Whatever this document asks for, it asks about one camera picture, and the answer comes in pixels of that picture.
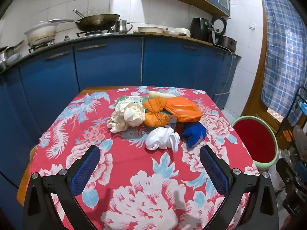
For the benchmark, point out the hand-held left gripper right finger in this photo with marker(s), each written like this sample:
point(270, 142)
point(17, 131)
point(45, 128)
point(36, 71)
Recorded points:
point(214, 170)

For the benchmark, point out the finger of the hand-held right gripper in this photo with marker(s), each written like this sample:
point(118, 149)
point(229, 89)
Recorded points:
point(286, 170)

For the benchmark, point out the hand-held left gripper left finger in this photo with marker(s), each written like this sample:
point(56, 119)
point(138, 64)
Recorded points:
point(86, 170)

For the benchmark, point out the blue mesh cloth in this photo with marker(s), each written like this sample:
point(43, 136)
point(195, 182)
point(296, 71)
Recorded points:
point(194, 134)

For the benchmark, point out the red basin with green rim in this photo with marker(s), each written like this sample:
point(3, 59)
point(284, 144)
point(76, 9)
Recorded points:
point(254, 141)

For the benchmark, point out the small white blue box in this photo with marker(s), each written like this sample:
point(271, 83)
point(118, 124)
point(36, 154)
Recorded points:
point(173, 121)

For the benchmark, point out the orange cloth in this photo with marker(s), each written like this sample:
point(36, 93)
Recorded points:
point(184, 109)

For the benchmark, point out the pale yellow sponge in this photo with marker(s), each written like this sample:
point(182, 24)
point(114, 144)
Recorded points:
point(159, 94)

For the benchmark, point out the orange mesh bag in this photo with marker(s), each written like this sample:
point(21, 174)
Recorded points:
point(287, 136)

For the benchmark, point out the red floral tablecloth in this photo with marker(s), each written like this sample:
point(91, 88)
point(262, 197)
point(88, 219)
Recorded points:
point(134, 153)

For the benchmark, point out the wooden table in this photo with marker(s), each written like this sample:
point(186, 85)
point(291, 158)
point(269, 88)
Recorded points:
point(24, 186)

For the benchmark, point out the blue patterned cloth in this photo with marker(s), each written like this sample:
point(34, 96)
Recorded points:
point(303, 106)

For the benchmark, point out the wooden door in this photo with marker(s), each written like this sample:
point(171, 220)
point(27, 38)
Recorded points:
point(256, 95)

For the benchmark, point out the blue kitchen base cabinet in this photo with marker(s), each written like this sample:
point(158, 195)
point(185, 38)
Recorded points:
point(108, 62)

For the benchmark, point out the blue plaid curtain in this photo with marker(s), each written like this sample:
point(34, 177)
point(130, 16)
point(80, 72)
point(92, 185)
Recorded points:
point(283, 52)

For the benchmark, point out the dark rice cooker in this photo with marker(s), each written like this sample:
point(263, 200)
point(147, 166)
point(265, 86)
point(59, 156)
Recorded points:
point(225, 43)

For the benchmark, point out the steel pan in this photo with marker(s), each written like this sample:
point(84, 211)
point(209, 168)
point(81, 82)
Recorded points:
point(13, 57)

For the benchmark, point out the black gas stove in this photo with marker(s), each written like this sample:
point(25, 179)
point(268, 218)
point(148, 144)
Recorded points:
point(92, 34)

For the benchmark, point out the steel pot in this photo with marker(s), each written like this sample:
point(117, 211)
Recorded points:
point(2, 61)

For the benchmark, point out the white dish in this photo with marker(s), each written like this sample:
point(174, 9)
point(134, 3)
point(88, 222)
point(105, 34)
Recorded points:
point(178, 31)

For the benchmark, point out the black air fryer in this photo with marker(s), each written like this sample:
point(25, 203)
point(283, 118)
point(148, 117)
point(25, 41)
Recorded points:
point(200, 27)

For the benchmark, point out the white clay pot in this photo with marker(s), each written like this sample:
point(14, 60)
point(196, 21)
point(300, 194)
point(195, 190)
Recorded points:
point(40, 33)

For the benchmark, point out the metal kettle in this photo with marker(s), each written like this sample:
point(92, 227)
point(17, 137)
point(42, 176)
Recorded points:
point(123, 27)

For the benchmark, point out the black wok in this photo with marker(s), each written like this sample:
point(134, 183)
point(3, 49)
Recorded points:
point(98, 22)

